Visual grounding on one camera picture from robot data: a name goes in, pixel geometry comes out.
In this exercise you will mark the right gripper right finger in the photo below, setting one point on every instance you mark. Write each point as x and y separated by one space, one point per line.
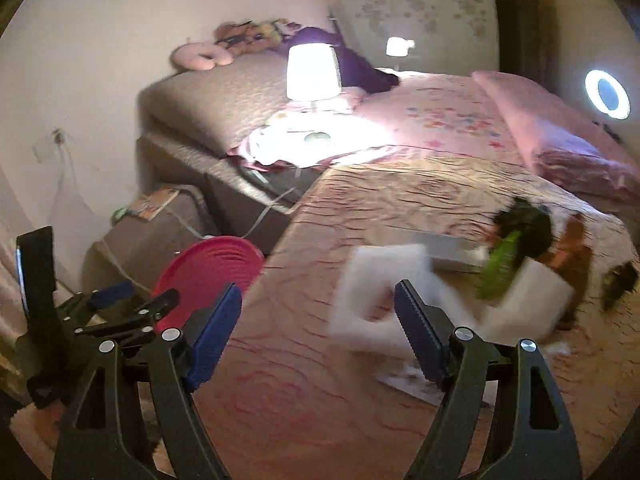
530 437

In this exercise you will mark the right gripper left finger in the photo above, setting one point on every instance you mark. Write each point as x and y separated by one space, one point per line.
103 433

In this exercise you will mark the green snack wrapper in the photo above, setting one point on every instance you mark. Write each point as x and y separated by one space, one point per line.
498 272

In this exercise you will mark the red plastic laundry basket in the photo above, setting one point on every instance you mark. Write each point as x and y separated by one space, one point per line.
203 271

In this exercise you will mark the brown bedside cabinet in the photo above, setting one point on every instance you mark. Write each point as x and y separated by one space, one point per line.
139 251

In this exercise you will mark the rose pattern bedspread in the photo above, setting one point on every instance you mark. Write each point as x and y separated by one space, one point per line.
286 403

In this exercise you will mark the white paper sheet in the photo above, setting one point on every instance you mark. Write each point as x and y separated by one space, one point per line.
407 377

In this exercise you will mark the colourful children's book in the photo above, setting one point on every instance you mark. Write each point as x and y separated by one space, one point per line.
148 207

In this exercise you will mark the small black plastic bag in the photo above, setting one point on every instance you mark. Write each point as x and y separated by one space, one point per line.
616 282

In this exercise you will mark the brown crumpled paper bag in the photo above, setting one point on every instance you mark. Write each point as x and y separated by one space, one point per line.
571 261

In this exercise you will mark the brown padded headboard cushion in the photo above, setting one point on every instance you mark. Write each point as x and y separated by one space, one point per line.
219 108

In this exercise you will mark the folded pink duvet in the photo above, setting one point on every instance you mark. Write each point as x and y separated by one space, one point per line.
560 144

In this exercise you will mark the pink plush neck pillow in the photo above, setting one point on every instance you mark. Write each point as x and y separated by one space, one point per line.
201 56

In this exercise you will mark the lit white table lamp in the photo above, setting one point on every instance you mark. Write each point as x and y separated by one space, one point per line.
313 82

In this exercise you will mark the brown plush toy pile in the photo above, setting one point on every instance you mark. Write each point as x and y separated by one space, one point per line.
253 37

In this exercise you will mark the pink floral bed sheet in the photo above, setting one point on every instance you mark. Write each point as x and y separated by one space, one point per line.
424 114

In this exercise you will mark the dark purple clothing heap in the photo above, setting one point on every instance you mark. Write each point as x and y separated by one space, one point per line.
355 70

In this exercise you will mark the small far bedside lamp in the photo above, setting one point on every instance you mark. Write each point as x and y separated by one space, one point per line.
398 48

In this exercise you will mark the floral sliding wardrobe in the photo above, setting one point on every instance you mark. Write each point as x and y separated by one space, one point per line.
455 37

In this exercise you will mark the brown bed frame base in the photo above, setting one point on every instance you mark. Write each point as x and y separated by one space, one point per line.
251 203

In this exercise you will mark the white wall socket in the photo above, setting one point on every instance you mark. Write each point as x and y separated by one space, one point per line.
50 145

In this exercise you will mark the white ring light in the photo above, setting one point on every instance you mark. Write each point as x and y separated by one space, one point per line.
607 94

